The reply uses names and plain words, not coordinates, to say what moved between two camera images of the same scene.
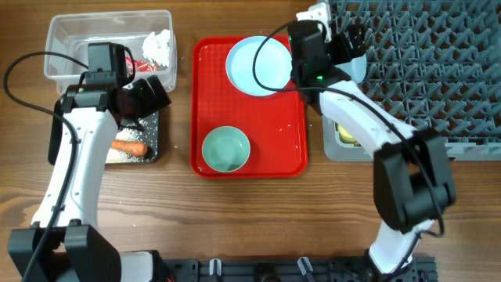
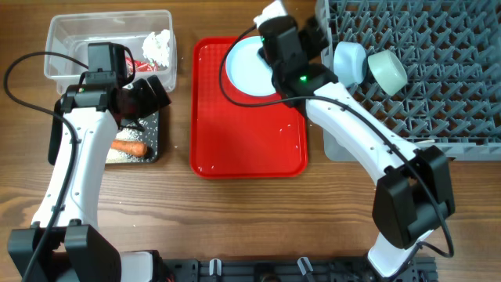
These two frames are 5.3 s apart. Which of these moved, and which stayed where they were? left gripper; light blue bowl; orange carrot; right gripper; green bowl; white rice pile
Moved: green bowl; right gripper
Stayed: white rice pile; orange carrot; left gripper; light blue bowl
